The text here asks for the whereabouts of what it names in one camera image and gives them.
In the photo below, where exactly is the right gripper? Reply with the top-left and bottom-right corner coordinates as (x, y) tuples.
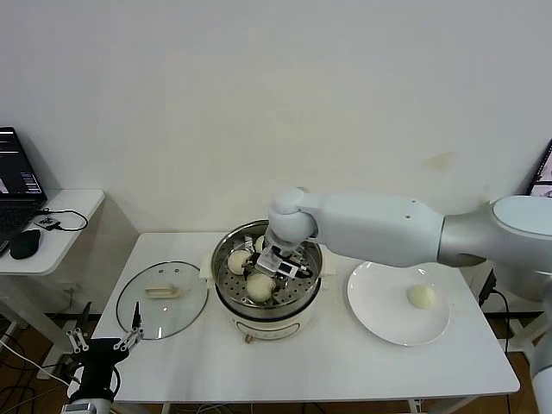
(241, 235), (298, 298)

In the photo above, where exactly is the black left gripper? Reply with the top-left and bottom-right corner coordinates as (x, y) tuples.
(66, 300), (145, 400)

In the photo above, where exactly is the round glass pot lid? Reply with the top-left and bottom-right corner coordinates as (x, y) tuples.
(116, 260), (210, 341)

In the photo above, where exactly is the stainless steel steamer basket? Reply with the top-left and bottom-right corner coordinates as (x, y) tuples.
(213, 220), (324, 314)

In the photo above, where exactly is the cream electric cooking pot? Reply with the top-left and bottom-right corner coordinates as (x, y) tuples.
(199, 252), (337, 346)

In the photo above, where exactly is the white side table with mouse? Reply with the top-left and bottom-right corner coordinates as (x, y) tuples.
(0, 188), (141, 380)

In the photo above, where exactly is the white round plate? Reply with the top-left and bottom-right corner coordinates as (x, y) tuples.
(347, 257), (452, 348)

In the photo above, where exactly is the black computer mouse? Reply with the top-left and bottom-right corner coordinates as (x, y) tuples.
(9, 229), (43, 260)

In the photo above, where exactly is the black laptop with dark screen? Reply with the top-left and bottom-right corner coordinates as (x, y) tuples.
(0, 126), (49, 258)

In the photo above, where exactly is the black laptop with pale windows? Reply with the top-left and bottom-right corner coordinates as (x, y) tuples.
(528, 138), (552, 198)

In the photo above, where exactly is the white wall socket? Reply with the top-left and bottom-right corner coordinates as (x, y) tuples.
(60, 279), (84, 310)

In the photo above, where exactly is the black cable with inline adapter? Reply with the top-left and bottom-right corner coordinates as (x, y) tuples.
(477, 269), (515, 346)

